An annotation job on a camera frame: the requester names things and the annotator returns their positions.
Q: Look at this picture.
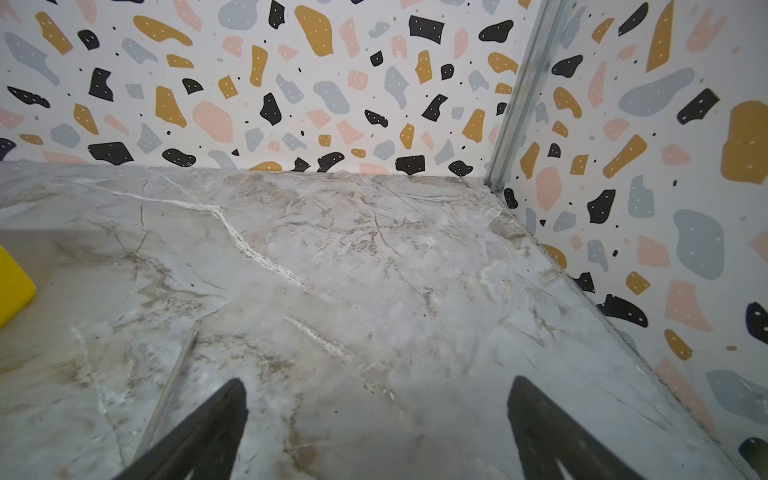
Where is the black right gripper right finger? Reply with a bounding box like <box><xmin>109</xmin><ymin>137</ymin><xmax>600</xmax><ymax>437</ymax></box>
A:
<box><xmin>507</xmin><ymin>376</ymin><xmax>641</xmax><ymax>479</ymax></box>

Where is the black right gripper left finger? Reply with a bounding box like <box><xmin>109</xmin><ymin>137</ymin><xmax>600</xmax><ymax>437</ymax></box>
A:
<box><xmin>117</xmin><ymin>378</ymin><xmax>248</xmax><ymax>480</ymax></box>

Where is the yellow plastic bin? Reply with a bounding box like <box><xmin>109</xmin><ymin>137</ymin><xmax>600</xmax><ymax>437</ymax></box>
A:
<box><xmin>0</xmin><ymin>246</ymin><xmax>37</xmax><ymax>327</ymax></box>

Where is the aluminium corner post right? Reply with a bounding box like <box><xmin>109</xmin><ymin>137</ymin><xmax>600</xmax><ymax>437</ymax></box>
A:
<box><xmin>485</xmin><ymin>1</ymin><xmax>566</xmax><ymax>194</ymax></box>

